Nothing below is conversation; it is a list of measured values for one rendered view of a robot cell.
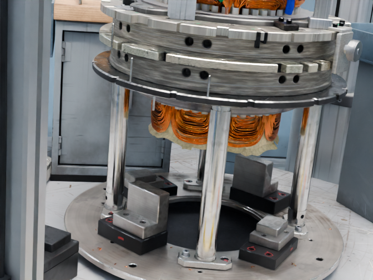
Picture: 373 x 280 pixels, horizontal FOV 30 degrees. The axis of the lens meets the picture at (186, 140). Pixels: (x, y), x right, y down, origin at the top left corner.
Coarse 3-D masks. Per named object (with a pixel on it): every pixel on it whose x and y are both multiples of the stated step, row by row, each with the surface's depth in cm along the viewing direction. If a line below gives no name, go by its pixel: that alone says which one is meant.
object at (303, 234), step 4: (284, 216) 100; (304, 224) 98; (304, 228) 96; (296, 232) 95; (300, 232) 95; (304, 232) 95; (308, 232) 95; (296, 236) 95; (300, 236) 95; (304, 236) 95
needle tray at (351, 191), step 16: (368, 32) 105; (368, 48) 105; (368, 64) 107; (368, 80) 107; (368, 96) 107; (352, 112) 111; (368, 112) 107; (352, 128) 111; (368, 128) 108; (352, 144) 111; (368, 144) 108; (352, 160) 111; (368, 160) 108; (352, 176) 112; (368, 176) 108; (352, 192) 112; (368, 192) 109; (352, 208) 112; (368, 208) 109
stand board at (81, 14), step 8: (56, 0) 108; (64, 0) 109; (72, 0) 110; (88, 0) 112; (96, 0) 113; (56, 8) 104; (64, 8) 104; (72, 8) 105; (80, 8) 105; (88, 8) 105; (96, 8) 105; (56, 16) 105; (64, 16) 105; (72, 16) 105; (80, 16) 105; (88, 16) 105; (96, 16) 106; (104, 16) 106
